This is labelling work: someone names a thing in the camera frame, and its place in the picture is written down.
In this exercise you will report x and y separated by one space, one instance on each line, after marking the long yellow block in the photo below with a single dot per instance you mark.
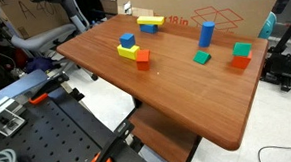
150 20

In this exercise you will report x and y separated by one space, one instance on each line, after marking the red-orange block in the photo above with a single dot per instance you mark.
143 60

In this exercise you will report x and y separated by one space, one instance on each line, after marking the thick yellow block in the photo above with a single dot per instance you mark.
128 53

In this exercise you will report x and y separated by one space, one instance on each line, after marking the blue rectangular block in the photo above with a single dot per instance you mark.
148 28

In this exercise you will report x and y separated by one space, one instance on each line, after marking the green wedge block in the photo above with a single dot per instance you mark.
201 57

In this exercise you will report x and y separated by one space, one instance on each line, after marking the blue cube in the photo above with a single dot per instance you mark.
127 41

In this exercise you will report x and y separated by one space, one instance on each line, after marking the wooden table base panel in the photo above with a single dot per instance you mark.
161 137

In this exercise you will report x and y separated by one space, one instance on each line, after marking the blue cylinder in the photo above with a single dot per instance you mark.
206 34

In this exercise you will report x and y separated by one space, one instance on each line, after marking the large cardboard box red print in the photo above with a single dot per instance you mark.
168 3

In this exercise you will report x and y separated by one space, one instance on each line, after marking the orange cube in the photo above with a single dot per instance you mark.
241 62

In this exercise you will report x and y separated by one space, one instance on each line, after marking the black perforated breadboard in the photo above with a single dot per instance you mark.
55 136

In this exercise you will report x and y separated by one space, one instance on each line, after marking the purple cloth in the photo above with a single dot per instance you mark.
39 64

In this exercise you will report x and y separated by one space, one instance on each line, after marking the grey office chair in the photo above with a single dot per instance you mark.
43 36

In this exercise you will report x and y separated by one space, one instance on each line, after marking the blue-grey metal beam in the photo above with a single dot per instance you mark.
15 86

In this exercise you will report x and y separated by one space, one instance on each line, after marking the cardboard box with black writing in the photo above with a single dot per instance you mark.
32 13

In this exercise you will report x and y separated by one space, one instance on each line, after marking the teal chair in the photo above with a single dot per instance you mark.
268 26

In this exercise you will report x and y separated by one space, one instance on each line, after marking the black equipment frame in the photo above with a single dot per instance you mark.
285 67

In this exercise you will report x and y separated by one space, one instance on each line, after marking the aluminium bracket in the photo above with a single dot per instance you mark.
6 105

